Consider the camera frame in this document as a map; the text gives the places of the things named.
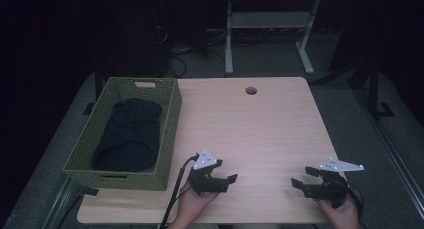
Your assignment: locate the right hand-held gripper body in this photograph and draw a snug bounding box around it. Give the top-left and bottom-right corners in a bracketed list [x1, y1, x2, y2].
[303, 157, 365, 209]

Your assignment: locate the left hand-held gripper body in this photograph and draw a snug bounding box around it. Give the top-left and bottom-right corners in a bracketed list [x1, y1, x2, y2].
[187, 148, 231, 196]

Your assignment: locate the dark navy printed garment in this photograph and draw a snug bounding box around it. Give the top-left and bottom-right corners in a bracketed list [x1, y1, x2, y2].
[91, 97, 164, 173]

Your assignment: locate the green woven basket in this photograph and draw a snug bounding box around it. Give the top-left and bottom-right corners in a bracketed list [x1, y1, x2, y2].
[62, 76, 183, 192]

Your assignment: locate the person's left hand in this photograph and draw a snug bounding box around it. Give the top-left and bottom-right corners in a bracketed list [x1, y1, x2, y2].
[175, 180, 220, 229]

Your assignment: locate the person's right hand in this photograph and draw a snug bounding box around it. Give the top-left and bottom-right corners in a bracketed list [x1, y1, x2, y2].
[316, 193, 363, 229]

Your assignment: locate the black metal stand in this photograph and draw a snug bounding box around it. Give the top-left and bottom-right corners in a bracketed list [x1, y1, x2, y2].
[348, 53, 396, 121]

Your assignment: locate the black tape strip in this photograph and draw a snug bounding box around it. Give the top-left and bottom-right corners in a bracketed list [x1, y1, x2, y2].
[82, 186, 100, 197]

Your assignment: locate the right hand-held gripper black cable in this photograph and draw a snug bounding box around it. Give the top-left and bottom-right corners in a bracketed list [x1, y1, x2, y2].
[346, 181, 366, 221]

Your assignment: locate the hand-held gripper black cable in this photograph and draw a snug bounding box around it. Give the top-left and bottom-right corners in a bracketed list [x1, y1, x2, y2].
[346, 181, 366, 221]
[159, 152, 201, 229]

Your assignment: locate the left hand-held gripper black cable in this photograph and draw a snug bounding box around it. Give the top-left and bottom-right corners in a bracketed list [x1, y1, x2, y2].
[159, 152, 201, 229]

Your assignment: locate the aluminium rail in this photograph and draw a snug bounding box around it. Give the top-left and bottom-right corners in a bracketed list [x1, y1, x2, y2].
[41, 176, 84, 229]
[353, 88, 424, 221]

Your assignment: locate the bundle of black floor cables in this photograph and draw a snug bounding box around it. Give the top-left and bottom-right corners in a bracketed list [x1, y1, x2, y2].
[154, 23, 228, 79]

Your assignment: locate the black floor bracket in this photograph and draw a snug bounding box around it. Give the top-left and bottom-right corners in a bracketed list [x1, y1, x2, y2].
[82, 101, 96, 116]

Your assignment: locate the grey metal frame desk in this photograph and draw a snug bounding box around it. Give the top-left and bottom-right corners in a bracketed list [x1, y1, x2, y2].
[213, 0, 359, 76]

